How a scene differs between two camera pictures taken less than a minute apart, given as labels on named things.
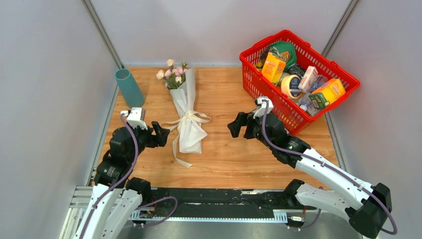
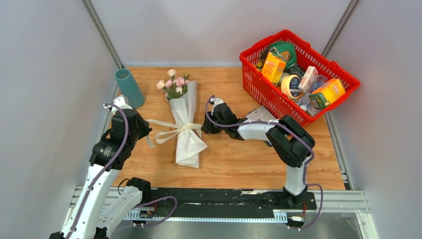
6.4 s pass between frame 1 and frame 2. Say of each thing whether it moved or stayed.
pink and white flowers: moved
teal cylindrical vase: stayed
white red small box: stayed
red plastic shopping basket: stayed
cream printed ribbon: moved
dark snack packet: stayed
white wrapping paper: moved
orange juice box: stayed
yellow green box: stayed
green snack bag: stayed
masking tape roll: stayed
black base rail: stayed
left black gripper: moved
